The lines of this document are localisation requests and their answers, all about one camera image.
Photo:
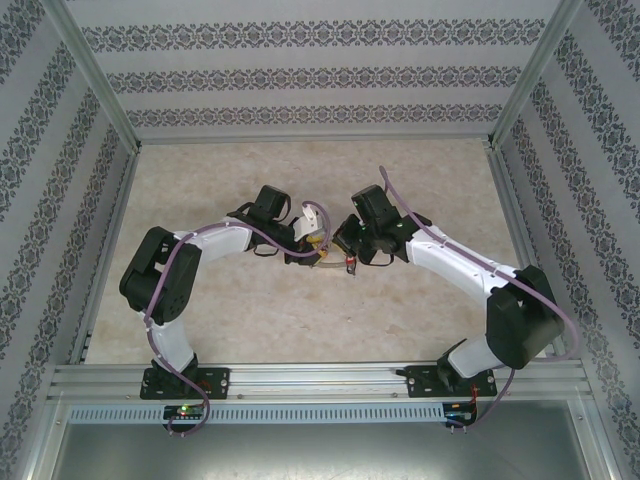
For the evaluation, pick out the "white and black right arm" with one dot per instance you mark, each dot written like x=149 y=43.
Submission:
x=450 y=255

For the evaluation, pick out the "aluminium frame cross rail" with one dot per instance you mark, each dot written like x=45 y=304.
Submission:
x=315 y=138

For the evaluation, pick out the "red plastic key tag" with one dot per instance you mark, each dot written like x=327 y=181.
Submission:
x=350 y=262

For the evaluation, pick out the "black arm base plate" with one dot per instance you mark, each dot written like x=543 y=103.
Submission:
x=420 y=382
x=220 y=382

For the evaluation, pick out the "aluminium mounting rail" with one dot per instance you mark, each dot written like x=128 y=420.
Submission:
x=310 y=380

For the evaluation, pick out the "small controller circuit board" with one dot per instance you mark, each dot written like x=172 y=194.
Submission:
x=457 y=412
x=185 y=411

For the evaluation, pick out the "aluminium frame side rail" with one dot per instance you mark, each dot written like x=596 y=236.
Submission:
x=121 y=200
x=511 y=200

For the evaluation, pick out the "grey sheet metal panel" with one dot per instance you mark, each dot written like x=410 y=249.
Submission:
x=320 y=455

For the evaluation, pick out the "aluminium frame post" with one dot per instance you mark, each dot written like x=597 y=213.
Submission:
x=536 y=65
x=90 y=65

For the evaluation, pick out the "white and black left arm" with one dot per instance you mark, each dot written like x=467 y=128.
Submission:
x=220 y=245

